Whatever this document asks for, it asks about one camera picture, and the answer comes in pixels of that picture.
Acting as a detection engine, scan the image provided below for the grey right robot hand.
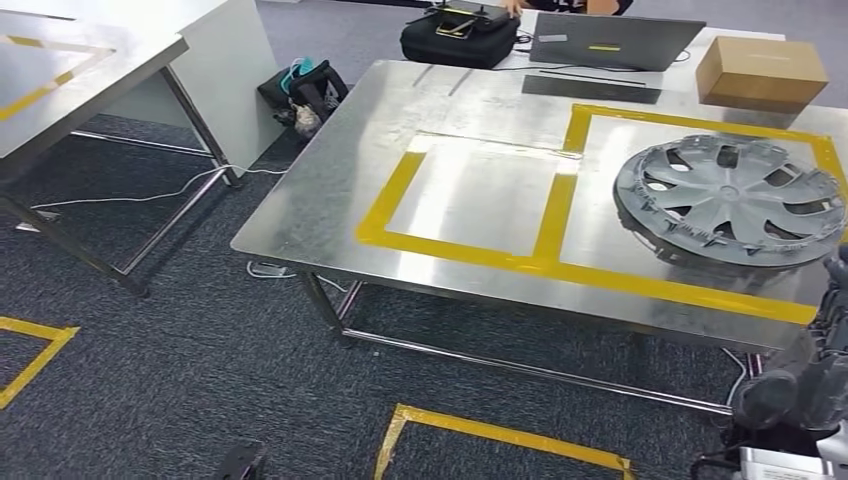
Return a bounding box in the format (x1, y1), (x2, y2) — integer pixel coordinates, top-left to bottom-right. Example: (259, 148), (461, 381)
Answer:
(731, 243), (848, 432)

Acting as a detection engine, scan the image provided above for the silver plastic wheel hubcap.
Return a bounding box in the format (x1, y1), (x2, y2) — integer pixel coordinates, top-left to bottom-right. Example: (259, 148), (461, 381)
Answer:
(612, 134), (848, 270)

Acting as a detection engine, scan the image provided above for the stainless steel workbench table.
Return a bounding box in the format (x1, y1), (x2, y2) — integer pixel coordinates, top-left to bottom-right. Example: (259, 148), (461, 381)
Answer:
(0, 0), (243, 299)
(230, 26), (848, 419)

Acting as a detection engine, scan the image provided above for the brown cardboard box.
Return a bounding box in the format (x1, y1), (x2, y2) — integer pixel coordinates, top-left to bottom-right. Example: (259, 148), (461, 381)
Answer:
(695, 36), (831, 115)

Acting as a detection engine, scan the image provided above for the grey laptop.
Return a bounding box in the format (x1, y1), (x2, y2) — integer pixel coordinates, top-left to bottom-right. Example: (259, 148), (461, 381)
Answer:
(528, 11), (708, 73)

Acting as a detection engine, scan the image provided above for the person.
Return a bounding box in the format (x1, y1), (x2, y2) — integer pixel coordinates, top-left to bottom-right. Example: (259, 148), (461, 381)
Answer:
(500, 0), (634, 18)

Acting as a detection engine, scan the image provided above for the black carrying case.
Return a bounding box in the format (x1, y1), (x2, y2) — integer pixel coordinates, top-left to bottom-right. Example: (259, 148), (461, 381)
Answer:
(399, 13), (521, 71)

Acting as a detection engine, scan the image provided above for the black remote controller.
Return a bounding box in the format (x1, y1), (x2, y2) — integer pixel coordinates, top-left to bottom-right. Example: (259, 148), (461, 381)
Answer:
(407, 0), (515, 40)

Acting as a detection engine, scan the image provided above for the silver floor socket box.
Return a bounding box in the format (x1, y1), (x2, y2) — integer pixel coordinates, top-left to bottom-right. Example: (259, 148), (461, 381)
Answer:
(246, 261), (296, 280)
(14, 210), (61, 233)

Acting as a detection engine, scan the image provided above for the black bag with teal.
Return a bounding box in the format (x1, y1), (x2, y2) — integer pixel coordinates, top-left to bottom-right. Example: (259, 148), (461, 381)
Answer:
(256, 58), (350, 142)

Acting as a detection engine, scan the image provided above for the white cabinet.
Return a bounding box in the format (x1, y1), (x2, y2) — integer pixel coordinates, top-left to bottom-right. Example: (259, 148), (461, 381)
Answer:
(99, 0), (287, 179)

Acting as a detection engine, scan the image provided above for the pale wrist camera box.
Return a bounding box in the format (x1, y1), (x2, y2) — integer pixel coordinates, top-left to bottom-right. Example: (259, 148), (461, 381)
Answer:
(738, 445), (839, 480)

